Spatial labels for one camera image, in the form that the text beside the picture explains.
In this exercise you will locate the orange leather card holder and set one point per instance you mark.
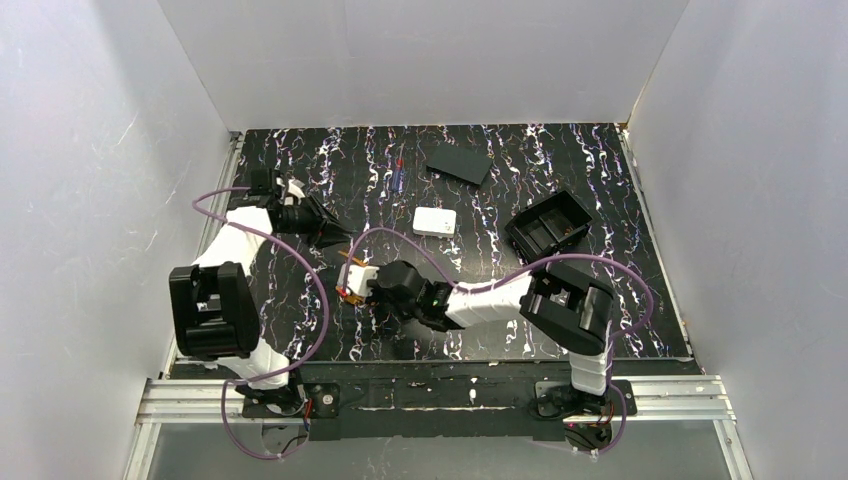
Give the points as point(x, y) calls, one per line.
point(352, 284)

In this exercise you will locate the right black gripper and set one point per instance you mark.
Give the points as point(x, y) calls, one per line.
point(376, 291)

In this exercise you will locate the left aluminium side rail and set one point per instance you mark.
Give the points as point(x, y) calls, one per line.
point(210, 229)

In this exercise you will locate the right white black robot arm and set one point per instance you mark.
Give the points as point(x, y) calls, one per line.
point(568, 306)

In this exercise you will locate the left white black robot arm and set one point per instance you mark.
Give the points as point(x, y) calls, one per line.
point(215, 317)

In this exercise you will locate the white rectangular box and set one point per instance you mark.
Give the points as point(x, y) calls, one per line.
point(434, 222)

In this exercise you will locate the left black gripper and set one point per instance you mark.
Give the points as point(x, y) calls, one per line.
point(317, 219)

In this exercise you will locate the black plastic box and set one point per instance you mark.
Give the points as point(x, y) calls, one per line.
point(550, 226)

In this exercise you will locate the aluminium front frame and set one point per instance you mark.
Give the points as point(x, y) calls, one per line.
point(685, 428)

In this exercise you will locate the flat black box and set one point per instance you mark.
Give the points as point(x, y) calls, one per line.
point(460, 163)

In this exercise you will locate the blue red screwdriver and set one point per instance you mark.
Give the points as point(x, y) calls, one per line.
point(396, 184)

